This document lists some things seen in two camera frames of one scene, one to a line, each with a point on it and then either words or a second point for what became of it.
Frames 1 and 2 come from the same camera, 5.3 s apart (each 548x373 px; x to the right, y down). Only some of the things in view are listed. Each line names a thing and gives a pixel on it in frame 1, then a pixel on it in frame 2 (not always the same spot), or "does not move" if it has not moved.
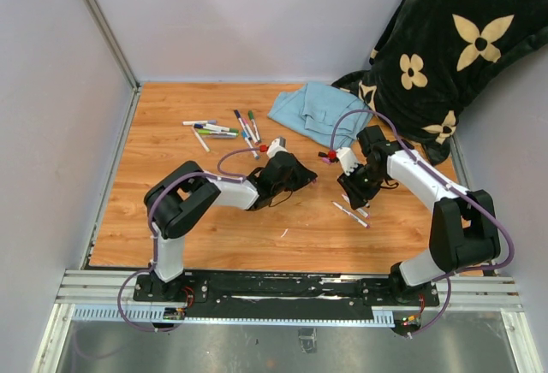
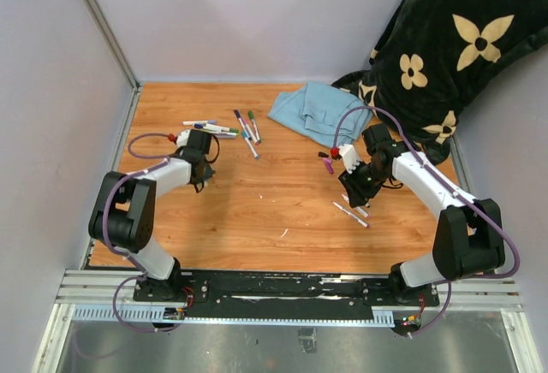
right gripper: x=357 y=196 does not move
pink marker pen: x=359 y=210 does not move
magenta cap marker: x=353 y=216 does not move
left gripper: x=304 y=176 -> x=208 y=174
